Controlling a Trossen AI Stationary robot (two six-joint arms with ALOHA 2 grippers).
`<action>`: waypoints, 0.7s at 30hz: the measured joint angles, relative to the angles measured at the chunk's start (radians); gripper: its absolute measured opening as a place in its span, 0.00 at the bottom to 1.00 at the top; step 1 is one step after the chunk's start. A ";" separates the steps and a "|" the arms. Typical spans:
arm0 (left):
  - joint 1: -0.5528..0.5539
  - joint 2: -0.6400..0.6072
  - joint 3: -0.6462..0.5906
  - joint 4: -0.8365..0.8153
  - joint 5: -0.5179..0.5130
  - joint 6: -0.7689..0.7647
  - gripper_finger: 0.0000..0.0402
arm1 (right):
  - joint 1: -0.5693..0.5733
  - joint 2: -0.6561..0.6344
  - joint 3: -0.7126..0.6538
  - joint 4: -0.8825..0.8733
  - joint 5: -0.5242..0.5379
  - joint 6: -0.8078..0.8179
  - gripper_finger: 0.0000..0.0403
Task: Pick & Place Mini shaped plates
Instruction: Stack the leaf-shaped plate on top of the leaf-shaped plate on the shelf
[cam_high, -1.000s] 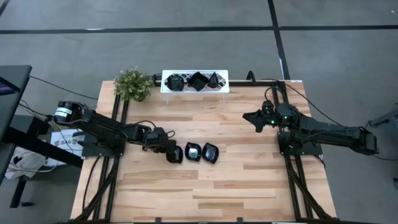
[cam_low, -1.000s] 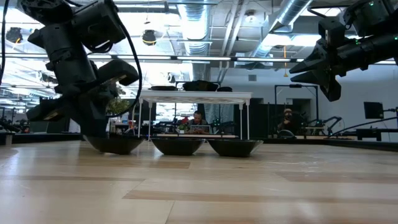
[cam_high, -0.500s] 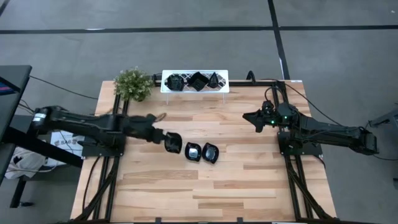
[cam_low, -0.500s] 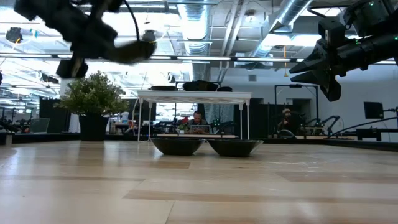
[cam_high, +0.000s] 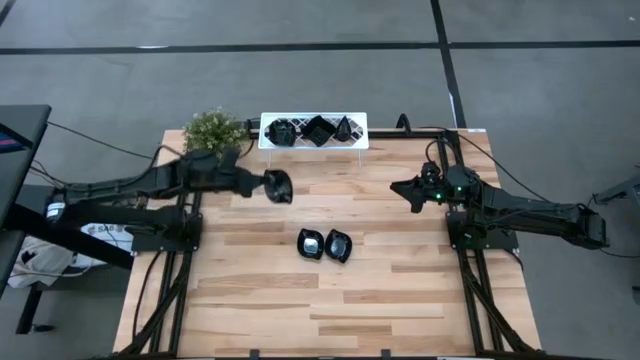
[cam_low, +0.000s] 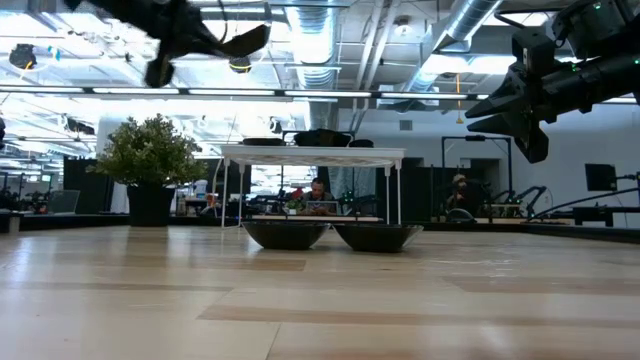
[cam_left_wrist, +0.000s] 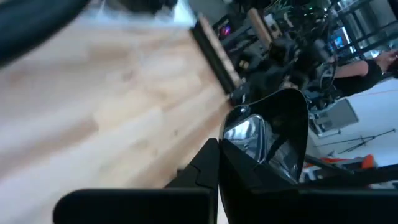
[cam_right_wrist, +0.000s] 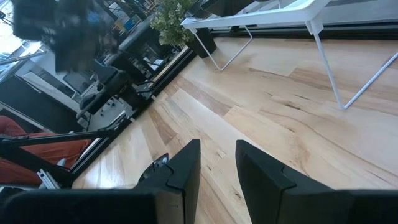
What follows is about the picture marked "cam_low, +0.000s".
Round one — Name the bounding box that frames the black spotlight with yellow cable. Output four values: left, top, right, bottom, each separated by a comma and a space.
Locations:
228, 55, 253, 75

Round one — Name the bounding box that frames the black monitor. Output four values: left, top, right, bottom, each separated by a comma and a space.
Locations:
584, 162, 619, 192

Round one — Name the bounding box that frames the grey laptop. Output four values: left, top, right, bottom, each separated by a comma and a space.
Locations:
304, 199, 340, 216

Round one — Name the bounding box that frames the rectangular ceiling light panel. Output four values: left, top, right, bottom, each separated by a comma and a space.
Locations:
482, 10, 551, 27

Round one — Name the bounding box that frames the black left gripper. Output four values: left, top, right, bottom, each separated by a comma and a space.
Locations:
64, 0, 272, 89

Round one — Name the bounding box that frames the black ceiling spotlight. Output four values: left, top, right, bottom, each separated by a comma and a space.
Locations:
8, 43, 39, 70

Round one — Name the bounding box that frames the person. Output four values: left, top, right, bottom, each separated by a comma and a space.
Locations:
299, 177, 339, 216
446, 173, 484, 219

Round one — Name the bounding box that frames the yellow hanging pendant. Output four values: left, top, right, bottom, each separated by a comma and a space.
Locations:
453, 73, 465, 125

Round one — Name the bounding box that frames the silver spiral ceiling duct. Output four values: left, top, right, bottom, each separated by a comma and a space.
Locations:
285, 0, 342, 132
402, 0, 504, 96

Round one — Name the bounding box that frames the white lattice shelf rack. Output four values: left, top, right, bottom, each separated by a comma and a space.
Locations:
219, 144, 407, 233

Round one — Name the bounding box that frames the green potted plant black pot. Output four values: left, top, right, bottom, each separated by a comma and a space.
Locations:
87, 113, 209, 229

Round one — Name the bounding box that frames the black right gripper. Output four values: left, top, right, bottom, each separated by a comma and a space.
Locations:
464, 27, 586, 165

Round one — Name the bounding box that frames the black desk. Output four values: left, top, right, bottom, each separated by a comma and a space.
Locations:
572, 204, 640, 227

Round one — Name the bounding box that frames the stack of black bowls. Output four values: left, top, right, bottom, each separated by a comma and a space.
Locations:
294, 128, 351, 140

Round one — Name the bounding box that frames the long ceiling light strip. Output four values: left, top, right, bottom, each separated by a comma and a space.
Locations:
0, 85, 640, 105

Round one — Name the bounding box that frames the black room partition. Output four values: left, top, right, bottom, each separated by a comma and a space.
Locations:
63, 157, 114, 215
402, 166, 451, 216

